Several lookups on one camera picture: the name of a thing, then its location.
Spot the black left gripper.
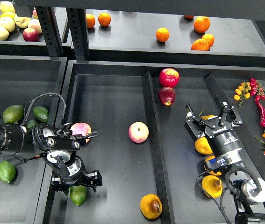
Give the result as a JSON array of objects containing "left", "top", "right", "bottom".
[{"left": 50, "top": 161, "right": 103, "bottom": 196}]

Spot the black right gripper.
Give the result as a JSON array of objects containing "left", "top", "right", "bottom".
[{"left": 184, "top": 95, "right": 243, "bottom": 157}]

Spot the yellow pear with brown end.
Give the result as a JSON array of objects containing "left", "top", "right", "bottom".
[{"left": 140, "top": 194, "right": 163, "bottom": 220}]

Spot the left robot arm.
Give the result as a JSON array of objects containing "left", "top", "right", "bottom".
[{"left": 0, "top": 94, "right": 102, "bottom": 193}]

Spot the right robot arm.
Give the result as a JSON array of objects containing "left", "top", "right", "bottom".
[{"left": 185, "top": 101, "right": 265, "bottom": 224}]

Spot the yellow pear with stem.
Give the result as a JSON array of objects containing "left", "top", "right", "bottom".
[{"left": 199, "top": 109, "right": 217, "bottom": 120}]

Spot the round yellow pear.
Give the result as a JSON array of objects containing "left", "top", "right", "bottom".
[{"left": 194, "top": 137, "right": 213, "bottom": 155}]

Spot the yellow pear brown spot right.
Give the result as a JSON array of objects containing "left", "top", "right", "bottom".
[{"left": 204, "top": 155, "right": 222, "bottom": 176}]

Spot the yellow pear lower right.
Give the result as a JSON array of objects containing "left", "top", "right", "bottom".
[{"left": 201, "top": 175, "right": 223, "bottom": 198}]

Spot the bright green avocado lower left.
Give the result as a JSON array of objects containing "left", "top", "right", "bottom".
[{"left": 0, "top": 161, "right": 16, "bottom": 183}]

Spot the dark avocado middle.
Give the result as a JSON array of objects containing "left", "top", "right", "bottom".
[{"left": 27, "top": 119, "right": 39, "bottom": 129}]

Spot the dark green avocado top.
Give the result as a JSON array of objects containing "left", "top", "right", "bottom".
[{"left": 33, "top": 106, "right": 49, "bottom": 123}]

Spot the light green avocado top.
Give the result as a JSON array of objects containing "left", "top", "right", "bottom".
[{"left": 2, "top": 105, "right": 24, "bottom": 124}]

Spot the orange cherry tomato bunch left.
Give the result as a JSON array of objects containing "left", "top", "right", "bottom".
[{"left": 233, "top": 82, "right": 251, "bottom": 107}]

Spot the red chili pepper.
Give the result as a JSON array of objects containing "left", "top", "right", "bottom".
[{"left": 254, "top": 95, "right": 265, "bottom": 127}]

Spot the dark red apple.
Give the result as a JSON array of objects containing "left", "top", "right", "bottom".
[{"left": 158, "top": 87, "right": 176, "bottom": 106}]

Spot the red cherry tomato bunch top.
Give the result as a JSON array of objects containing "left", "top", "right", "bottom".
[{"left": 250, "top": 78, "right": 265, "bottom": 101}]

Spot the pink apple in left section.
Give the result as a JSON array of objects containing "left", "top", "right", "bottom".
[{"left": 70, "top": 122, "right": 92, "bottom": 136}]

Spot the bright red apple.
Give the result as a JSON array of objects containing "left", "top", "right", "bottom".
[{"left": 159, "top": 68, "right": 180, "bottom": 88}]

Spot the black tray divider right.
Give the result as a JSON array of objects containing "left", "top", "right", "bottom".
[{"left": 204, "top": 74, "right": 265, "bottom": 180}]

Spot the black tray divider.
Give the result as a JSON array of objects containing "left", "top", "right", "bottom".
[
  {"left": 142, "top": 71, "right": 175, "bottom": 224},
  {"left": 204, "top": 74, "right": 265, "bottom": 180}
]

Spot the front orange on shelf right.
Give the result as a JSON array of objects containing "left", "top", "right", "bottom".
[{"left": 191, "top": 39, "right": 210, "bottom": 51}]

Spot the black middle tray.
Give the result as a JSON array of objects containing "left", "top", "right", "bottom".
[{"left": 42, "top": 61, "right": 265, "bottom": 224}]

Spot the black tray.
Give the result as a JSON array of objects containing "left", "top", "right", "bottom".
[
  {"left": 42, "top": 61, "right": 265, "bottom": 224},
  {"left": 0, "top": 56, "right": 67, "bottom": 224}
]

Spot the pink apple centre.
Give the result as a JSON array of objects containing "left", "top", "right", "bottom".
[{"left": 129, "top": 122, "right": 149, "bottom": 143}]

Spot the small orange on shelf right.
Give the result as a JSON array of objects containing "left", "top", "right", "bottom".
[{"left": 202, "top": 34, "right": 215, "bottom": 47}]

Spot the black tray divider left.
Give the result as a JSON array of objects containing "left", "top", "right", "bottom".
[{"left": 142, "top": 71, "right": 175, "bottom": 224}]

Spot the large orange on shelf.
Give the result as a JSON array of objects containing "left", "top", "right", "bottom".
[{"left": 193, "top": 16, "right": 210, "bottom": 33}]

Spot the orange on shelf middle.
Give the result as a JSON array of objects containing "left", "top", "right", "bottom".
[{"left": 156, "top": 28, "right": 170, "bottom": 42}]

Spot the orange under shelf edge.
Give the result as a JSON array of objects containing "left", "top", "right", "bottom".
[{"left": 184, "top": 15, "right": 194, "bottom": 20}]

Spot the black left tray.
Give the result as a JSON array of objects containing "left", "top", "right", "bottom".
[{"left": 0, "top": 56, "right": 67, "bottom": 224}]

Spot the red apple on left shelf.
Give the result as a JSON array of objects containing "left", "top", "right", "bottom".
[{"left": 22, "top": 28, "right": 39, "bottom": 42}]

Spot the black shelf post right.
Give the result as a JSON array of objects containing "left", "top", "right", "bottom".
[{"left": 66, "top": 8, "right": 90, "bottom": 61}]

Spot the black shelf post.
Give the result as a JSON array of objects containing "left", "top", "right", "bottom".
[
  {"left": 66, "top": 8, "right": 90, "bottom": 61},
  {"left": 36, "top": 6, "right": 64, "bottom": 57}
]

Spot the black shelf post left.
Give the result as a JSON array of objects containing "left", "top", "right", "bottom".
[{"left": 36, "top": 6, "right": 64, "bottom": 57}]

